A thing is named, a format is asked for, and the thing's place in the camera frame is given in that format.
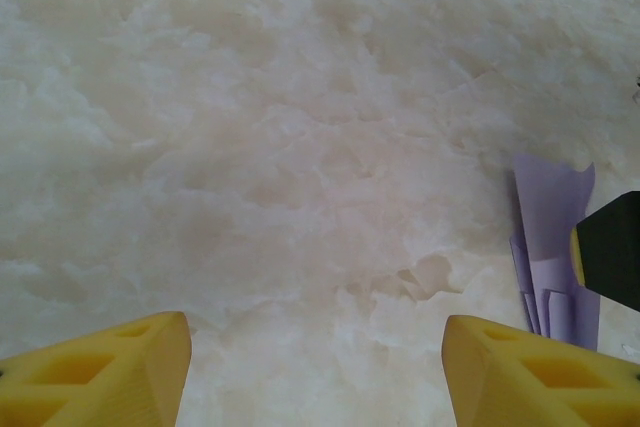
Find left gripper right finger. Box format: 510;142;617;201
444;314;640;427

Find purple paper sheet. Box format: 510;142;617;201
509;152;601;352

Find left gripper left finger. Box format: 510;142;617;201
0;311;193;427

